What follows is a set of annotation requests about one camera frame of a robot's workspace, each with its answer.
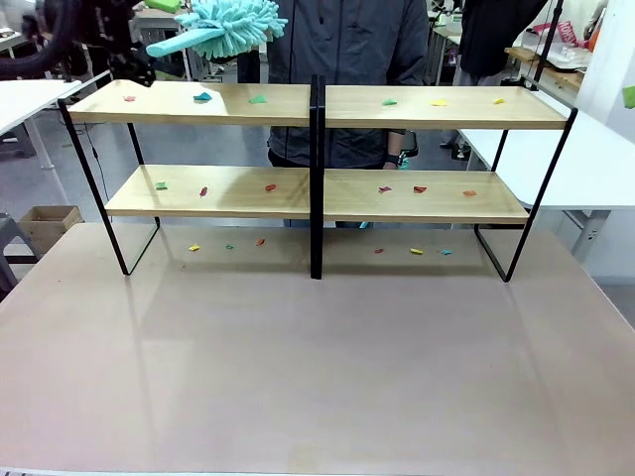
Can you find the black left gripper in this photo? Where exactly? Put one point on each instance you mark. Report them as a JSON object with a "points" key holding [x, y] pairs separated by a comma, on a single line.
{"points": [[121, 35]]}

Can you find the person's left forearm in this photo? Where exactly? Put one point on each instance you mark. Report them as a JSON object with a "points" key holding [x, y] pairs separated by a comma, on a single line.
{"points": [[395, 144]]}

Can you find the wooden workbench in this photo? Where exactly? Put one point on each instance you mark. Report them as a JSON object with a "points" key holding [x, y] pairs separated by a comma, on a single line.
{"points": [[555, 67]]}

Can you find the large white side table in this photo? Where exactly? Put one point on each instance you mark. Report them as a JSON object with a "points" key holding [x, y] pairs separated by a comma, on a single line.
{"points": [[570, 158]]}

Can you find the pink printed sign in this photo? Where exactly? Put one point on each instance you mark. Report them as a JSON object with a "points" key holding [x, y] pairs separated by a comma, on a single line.
{"points": [[568, 32]]}

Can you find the teal paper scrap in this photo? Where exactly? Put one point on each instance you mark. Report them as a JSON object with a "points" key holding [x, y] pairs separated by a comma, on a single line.
{"points": [[202, 97]]}

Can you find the wood and black shelf unit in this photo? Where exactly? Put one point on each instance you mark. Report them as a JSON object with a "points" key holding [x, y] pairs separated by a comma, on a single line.
{"points": [[198, 106], [436, 111]]}

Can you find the bystander in black clothes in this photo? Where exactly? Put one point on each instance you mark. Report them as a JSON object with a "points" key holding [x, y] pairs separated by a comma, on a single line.
{"points": [[496, 35]]}

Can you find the person in dark grey jacket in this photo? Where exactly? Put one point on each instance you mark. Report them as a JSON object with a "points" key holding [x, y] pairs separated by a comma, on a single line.
{"points": [[347, 44]]}

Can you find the black wrist watch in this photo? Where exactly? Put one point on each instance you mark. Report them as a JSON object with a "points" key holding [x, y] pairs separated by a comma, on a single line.
{"points": [[394, 159]]}

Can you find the cardboard box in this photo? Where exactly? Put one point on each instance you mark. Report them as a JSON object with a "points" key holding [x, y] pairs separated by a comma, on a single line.
{"points": [[49, 225]]}

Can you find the black camera stand pole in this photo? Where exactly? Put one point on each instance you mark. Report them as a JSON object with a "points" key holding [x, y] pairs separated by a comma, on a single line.
{"points": [[548, 39]]}

